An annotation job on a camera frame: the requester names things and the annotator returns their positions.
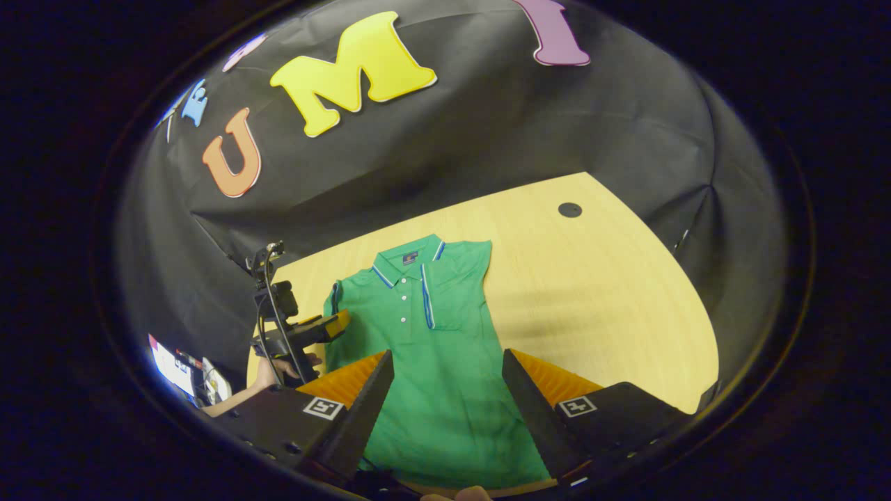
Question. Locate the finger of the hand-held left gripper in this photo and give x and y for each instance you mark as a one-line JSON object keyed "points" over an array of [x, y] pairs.
{"points": [[327, 327]]}

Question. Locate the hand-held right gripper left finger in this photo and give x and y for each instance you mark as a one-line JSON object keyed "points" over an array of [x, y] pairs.
{"points": [[362, 417]]}

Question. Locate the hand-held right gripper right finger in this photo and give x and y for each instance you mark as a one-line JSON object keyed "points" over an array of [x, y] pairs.
{"points": [[532, 417]]}

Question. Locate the green T-shirt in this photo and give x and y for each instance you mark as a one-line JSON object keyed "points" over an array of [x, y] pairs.
{"points": [[445, 362]]}

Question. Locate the computer monitor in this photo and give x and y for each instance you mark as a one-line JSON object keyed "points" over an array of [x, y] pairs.
{"points": [[170, 365]]}

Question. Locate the black backdrop cloth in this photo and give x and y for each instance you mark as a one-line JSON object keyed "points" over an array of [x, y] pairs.
{"points": [[522, 132]]}

